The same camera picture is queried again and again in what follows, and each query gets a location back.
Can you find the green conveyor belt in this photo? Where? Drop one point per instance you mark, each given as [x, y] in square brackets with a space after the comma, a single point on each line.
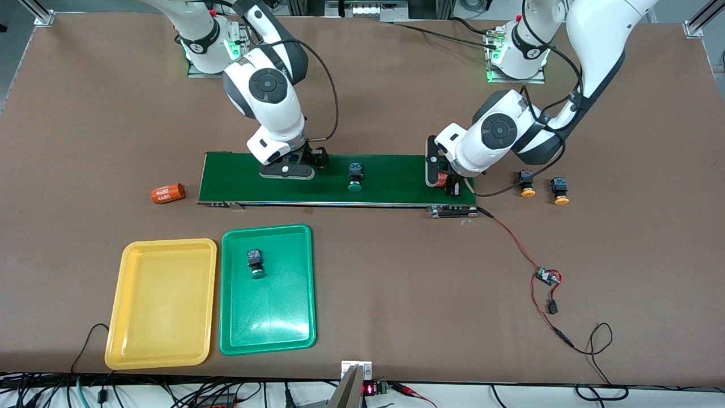
[396, 178]

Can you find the small controller circuit board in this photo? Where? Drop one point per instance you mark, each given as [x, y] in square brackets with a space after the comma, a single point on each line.
[546, 276]

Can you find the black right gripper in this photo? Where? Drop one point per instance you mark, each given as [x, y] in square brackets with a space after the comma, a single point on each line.
[318, 157]

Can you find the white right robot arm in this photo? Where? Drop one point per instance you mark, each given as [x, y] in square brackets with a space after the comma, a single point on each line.
[272, 113]

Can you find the black inline plug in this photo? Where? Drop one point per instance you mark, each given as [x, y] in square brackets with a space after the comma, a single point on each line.
[552, 307]

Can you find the orange printed cylinder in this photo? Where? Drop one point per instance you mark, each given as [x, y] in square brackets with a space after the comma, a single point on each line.
[442, 180]
[167, 194]

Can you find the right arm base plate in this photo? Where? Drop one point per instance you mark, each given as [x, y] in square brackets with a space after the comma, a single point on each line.
[247, 56]

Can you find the aluminium frame profile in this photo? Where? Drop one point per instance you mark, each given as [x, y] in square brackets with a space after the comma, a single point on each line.
[699, 22]
[42, 16]

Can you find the yellow plastic tray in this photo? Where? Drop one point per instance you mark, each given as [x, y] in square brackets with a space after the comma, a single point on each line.
[161, 306]

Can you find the red digit display module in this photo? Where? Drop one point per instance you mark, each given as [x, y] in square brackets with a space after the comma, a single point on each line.
[369, 389]

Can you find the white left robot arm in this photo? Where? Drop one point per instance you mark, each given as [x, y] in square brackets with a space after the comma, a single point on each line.
[595, 39]

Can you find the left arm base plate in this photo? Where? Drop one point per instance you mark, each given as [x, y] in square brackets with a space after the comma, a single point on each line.
[532, 80]

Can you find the metal box with white label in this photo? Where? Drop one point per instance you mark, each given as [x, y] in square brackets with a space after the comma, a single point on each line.
[368, 10]

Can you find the green mushroom push button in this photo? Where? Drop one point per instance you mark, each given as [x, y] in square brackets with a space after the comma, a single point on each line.
[355, 175]
[256, 262]

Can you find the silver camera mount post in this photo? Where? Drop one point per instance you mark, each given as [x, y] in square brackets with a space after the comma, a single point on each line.
[348, 391]

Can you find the red black power lead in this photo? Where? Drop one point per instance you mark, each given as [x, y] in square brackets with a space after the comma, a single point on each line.
[532, 294]

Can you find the green plastic tray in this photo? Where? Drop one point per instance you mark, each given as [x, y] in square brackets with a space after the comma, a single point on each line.
[266, 317]

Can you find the yellow mushroom push button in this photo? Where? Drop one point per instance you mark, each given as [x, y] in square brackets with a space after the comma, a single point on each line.
[527, 192]
[560, 186]

